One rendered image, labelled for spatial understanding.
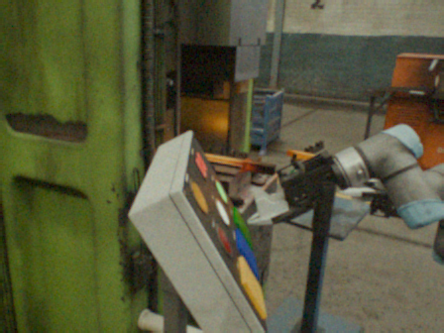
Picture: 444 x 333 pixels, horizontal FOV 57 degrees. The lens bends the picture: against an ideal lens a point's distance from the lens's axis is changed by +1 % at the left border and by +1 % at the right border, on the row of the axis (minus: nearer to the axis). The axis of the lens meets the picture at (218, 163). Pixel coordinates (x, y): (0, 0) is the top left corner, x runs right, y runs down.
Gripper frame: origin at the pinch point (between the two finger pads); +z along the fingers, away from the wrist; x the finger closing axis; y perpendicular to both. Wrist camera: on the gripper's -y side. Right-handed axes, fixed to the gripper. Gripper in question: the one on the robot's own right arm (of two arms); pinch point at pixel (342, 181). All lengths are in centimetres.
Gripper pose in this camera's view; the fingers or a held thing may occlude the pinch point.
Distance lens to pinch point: 123.1
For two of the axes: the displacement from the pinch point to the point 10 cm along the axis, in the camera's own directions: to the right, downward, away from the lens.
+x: 4.0, -2.6, 8.8
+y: -0.5, 9.5, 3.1
